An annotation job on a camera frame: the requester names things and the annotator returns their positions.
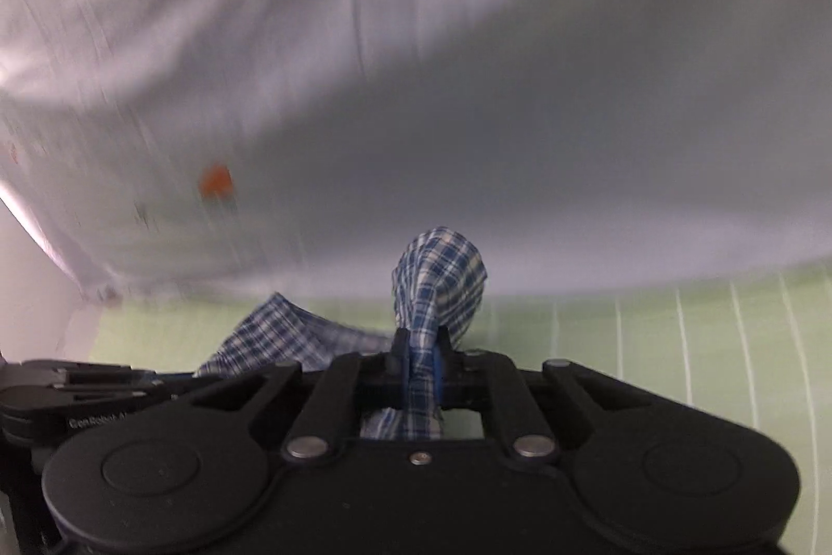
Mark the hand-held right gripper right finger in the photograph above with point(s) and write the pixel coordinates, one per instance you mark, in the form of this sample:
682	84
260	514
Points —
437	376

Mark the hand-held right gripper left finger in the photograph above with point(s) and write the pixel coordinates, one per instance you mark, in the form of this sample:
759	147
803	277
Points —
403	376

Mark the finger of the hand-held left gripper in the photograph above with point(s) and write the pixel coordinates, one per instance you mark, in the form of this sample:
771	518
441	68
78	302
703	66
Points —
97	379

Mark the blue plaid shirt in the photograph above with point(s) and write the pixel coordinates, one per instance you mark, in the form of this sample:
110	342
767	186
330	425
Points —
442	282

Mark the white printed sheet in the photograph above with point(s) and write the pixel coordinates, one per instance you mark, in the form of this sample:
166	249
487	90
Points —
455	74

